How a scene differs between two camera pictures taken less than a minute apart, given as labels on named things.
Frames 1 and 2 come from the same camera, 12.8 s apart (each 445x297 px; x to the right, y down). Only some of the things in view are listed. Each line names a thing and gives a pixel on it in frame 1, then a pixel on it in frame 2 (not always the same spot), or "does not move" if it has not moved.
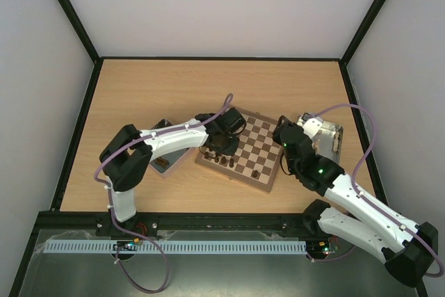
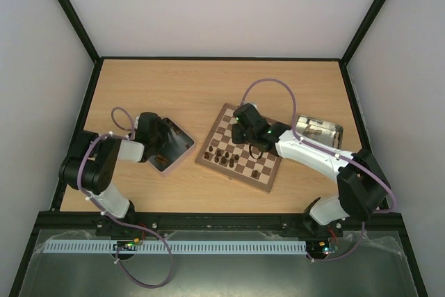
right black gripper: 281,130 -> 238,133
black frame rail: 64,221 does not move
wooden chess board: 258,159 does not move
